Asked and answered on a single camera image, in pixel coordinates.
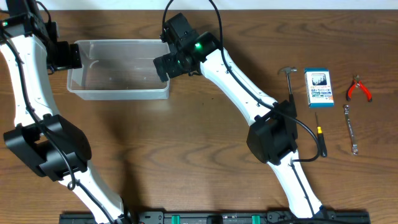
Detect clear plastic container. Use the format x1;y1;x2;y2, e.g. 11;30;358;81
67;39;170;101

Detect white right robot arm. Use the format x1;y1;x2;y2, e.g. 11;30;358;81
153;13;323;218

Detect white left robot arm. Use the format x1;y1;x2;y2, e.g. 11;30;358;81
1;0;134;223

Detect small metal hammer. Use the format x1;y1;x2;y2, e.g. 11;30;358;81
278;67;297;105

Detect blue screw box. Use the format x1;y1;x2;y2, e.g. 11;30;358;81
304;68;335;108

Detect black yellow screwdriver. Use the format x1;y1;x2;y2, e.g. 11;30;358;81
315;114;328;157

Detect silver wrench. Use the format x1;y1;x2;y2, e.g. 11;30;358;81
343;105;358;156

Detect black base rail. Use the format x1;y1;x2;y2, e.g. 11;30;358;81
58;210;371;224

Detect red handled pliers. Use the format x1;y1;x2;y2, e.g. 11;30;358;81
346;74;373;103

